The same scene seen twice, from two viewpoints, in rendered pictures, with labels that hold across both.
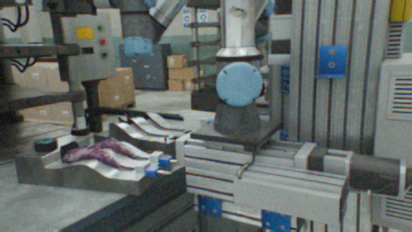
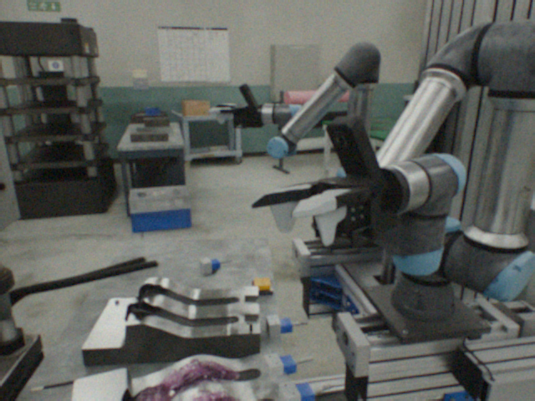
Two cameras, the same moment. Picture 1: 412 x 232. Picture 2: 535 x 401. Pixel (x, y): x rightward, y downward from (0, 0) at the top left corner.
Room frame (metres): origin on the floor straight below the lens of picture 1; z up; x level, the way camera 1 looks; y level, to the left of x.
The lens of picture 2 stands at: (0.63, 0.76, 1.61)
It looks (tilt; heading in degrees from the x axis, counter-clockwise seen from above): 19 degrees down; 320
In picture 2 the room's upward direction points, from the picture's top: straight up
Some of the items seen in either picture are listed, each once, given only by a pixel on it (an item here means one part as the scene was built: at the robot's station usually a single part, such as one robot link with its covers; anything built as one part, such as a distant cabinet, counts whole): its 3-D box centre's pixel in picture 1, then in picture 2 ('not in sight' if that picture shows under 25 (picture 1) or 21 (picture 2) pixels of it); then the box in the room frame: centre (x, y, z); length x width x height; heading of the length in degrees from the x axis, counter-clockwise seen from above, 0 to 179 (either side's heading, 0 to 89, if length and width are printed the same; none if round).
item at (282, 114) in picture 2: (261, 8); (287, 115); (1.80, -0.29, 1.43); 0.11 x 0.08 x 0.09; 35
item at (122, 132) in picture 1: (148, 133); (179, 316); (1.65, 0.29, 0.87); 0.50 x 0.26 x 0.14; 54
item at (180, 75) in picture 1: (186, 73); not in sight; (8.36, 0.44, 0.42); 0.86 x 0.33 x 0.83; 65
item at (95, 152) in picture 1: (98, 150); (191, 392); (1.32, 0.43, 0.90); 0.26 x 0.18 x 0.08; 71
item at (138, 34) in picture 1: (138, 34); (410, 235); (0.97, 0.17, 1.34); 0.11 x 0.08 x 0.11; 177
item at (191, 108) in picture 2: not in sight; (196, 109); (6.71, -2.68, 0.94); 0.41 x 0.33 x 0.29; 72
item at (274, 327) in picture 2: not in sight; (287, 325); (1.44, 0.02, 0.83); 0.13 x 0.05 x 0.05; 62
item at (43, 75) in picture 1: (54, 94); not in sight; (5.45, 2.32, 0.47); 1.22 x 0.80 x 0.94; 69
